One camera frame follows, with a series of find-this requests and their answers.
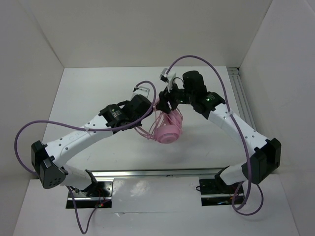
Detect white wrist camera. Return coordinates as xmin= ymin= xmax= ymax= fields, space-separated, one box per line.
xmin=159 ymin=68 xmax=176 ymax=92
xmin=131 ymin=86 xmax=150 ymax=99

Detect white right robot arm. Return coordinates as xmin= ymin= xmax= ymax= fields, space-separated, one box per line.
xmin=157 ymin=70 xmax=282 ymax=193

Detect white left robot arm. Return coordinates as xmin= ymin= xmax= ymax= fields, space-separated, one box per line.
xmin=31 ymin=95 xmax=152 ymax=196

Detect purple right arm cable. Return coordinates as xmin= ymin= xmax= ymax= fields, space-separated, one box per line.
xmin=164 ymin=55 xmax=264 ymax=216

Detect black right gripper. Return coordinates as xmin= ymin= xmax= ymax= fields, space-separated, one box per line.
xmin=155 ymin=79 xmax=195 ymax=113

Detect aluminium front rail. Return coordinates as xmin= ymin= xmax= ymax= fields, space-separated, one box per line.
xmin=87 ymin=168 xmax=222 ymax=181

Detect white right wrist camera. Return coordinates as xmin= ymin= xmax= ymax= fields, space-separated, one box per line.
xmin=159 ymin=68 xmax=176 ymax=92

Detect aluminium side rail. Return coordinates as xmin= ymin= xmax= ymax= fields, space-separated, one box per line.
xmin=227 ymin=67 xmax=256 ymax=130

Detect pink headphones with cable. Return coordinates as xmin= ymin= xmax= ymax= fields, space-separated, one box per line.
xmin=134 ymin=99 xmax=183 ymax=144

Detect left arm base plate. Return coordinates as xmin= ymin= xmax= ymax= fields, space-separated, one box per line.
xmin=66 ymin=178 xmax=114 ymax=209

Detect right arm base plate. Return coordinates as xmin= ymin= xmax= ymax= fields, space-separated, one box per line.
xmin=195 ymin=179 xmax=239 ymax=207

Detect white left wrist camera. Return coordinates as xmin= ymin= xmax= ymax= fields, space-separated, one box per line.
xmin=131 ymin=86 xmax=150 ymax=99

